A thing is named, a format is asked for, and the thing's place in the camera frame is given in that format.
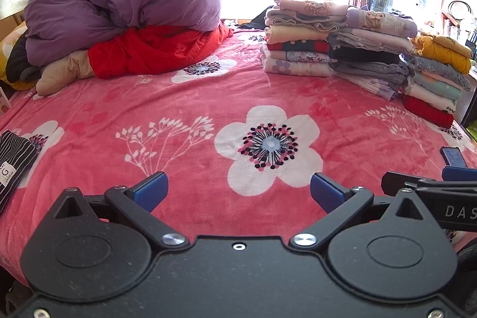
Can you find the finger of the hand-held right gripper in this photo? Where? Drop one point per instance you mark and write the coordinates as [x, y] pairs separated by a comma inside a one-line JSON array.
[[398, 179], [452, 156]]

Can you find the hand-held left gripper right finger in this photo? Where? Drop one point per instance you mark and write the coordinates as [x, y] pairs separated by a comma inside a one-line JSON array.
[[328, 191]]

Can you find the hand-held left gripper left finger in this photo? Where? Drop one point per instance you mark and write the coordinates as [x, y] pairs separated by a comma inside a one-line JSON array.
[[151, 189]]

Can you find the pile of folded clothes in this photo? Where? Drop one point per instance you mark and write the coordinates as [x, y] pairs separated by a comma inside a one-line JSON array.
[[365, 57]]

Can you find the green box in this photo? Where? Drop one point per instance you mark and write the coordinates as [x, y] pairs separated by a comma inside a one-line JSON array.
[[472, 133]]

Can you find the person's dark clothing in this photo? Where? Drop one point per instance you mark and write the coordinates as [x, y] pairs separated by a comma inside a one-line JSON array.
[[465, 273]]

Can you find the black desk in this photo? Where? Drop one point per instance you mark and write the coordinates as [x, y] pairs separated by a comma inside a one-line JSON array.
[[468, 94]]

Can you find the pink floral blanket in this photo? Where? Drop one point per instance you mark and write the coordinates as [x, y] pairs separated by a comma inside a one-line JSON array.
[[186, 109]]

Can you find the bookshelf with books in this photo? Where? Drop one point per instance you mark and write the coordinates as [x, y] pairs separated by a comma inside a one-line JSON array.
[[460, 29]]

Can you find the striped black cloth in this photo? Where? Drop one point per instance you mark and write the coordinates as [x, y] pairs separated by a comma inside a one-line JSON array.
[[15, 165]]

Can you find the red blanket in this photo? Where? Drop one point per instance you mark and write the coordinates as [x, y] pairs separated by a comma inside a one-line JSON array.
[[156, 49]]

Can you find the beige cloth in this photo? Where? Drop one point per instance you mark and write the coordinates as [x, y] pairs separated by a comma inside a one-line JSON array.
[[63, 74]]

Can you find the small white orange box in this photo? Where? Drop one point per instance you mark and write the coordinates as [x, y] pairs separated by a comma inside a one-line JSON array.
[[3, 100]]

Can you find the yellow pillow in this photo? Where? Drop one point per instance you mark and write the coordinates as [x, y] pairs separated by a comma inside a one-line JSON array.
[[5, 57]]

